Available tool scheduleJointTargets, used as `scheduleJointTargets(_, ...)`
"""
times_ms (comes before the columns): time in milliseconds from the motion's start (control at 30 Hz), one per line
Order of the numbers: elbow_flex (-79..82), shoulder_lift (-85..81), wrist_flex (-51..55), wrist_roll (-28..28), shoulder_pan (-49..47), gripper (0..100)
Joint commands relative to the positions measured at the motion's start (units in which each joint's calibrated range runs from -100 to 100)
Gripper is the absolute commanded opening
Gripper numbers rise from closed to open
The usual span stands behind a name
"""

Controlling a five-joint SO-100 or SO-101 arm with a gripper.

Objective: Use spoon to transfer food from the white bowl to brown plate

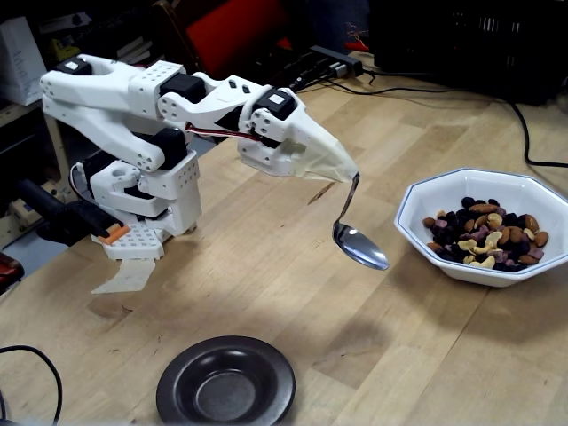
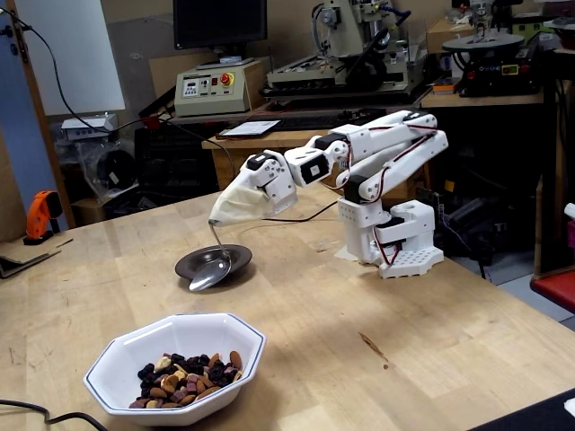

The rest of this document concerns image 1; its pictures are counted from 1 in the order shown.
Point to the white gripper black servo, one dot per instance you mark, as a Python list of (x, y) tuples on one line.
[(296, 133)]

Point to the bent metal spoon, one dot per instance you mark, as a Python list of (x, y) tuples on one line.
[(359, 248)]

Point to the white octagonal bowl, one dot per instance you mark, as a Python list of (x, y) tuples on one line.
[(488, 186)]

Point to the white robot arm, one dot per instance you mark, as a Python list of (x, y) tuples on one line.
[(102, 89)]

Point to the dark brown plate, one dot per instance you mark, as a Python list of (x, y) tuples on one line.
[(226, 390)]

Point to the beige tape wrap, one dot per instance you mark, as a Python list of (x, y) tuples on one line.
[(328, 160)]

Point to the black usb hub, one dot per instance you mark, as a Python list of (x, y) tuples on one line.
[(337, 55)]

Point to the red chair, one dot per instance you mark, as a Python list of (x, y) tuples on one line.
[(231, 35)]

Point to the black plastic crate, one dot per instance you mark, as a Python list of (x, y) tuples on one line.
[(444, 44)]

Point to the stack of books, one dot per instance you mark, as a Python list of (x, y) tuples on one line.
[(133, 49)]

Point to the trail mix heap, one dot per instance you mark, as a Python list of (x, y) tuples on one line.
[(483, 235)]

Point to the beige tape strip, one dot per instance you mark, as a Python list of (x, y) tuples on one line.
[(128, 277)]

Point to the black clamp orange tip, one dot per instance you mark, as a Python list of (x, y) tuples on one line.
[(75, 217)]

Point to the yellow tool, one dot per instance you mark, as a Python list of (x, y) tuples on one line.
[(62, 46)]

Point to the light wooden shelf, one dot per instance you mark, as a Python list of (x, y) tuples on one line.
[(18, 111)]

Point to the red plastic object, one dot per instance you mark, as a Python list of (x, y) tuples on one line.
[(9, 268)]

